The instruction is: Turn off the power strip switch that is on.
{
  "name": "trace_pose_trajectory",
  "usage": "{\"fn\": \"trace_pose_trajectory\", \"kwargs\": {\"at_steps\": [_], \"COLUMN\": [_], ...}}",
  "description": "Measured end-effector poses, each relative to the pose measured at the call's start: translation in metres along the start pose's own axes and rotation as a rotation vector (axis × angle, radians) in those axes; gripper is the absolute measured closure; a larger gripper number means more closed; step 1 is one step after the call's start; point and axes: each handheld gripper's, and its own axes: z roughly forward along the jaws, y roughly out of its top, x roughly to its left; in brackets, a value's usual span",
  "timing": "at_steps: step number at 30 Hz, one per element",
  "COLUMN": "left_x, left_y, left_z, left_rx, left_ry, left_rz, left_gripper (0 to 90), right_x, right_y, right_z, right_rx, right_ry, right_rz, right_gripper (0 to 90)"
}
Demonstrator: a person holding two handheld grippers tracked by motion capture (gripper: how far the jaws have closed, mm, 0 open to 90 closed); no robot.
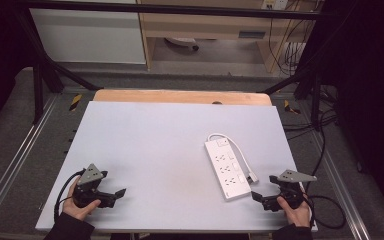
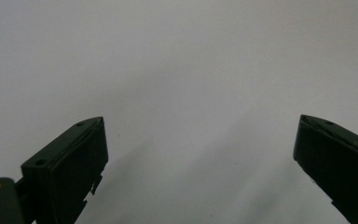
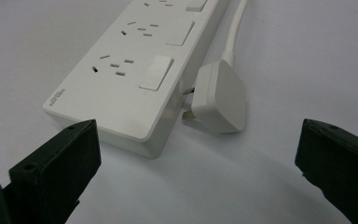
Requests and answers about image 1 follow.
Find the aluminium rail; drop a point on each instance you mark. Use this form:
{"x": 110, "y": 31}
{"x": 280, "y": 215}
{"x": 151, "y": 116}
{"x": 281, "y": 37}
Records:
{"x": 338, "y": 180}
{"x": 16, "y": 160}

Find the white power strip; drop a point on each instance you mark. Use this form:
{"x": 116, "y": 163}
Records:
{"x": 226, "y": 170}

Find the person's right hand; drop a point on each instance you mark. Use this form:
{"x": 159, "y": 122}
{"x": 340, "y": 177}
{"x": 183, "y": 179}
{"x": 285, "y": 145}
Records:
{"x": 299, "y": 216}

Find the person's left hand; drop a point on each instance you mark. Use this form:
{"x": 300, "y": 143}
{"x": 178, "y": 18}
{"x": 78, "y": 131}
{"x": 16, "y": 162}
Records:
{"x": 71, "y": 208}

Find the white chair base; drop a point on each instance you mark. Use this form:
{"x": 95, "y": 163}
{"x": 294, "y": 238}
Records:
{"x": 183, "y": 42}

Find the black metal frame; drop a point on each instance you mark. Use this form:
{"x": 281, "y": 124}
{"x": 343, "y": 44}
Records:
{"x": 166, "y": 7}

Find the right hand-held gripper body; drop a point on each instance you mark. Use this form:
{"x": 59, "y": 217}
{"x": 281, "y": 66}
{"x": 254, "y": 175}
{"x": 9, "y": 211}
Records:
{"x": 291, "y": 191}

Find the white wall socket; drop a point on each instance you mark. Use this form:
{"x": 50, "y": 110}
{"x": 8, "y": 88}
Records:
{"x": 275, "y": 4}

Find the light wooden desk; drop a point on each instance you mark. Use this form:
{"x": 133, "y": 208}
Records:
{"x": 206, "y": 25}

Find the black curtain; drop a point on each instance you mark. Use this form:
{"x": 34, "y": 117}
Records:
{"x": 370, "y": 100}
{"x": 0, "y": 50}

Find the white cabinet panel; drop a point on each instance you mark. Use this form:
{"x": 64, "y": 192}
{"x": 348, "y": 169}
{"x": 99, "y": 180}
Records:
{"x": 86, "y": 36}

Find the wooden table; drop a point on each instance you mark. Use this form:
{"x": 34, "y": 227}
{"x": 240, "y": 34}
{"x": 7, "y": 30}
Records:
{"x": 180, "y": 97}

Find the yellow black striped tape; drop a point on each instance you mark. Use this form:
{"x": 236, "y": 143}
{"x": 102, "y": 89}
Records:
{"x": 75, "y": 102}
{"x": 290, "y": 107}

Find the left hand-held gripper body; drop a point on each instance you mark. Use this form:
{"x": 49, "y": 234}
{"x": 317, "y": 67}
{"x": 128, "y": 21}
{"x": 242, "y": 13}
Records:
{"x": 88, "y": 191}

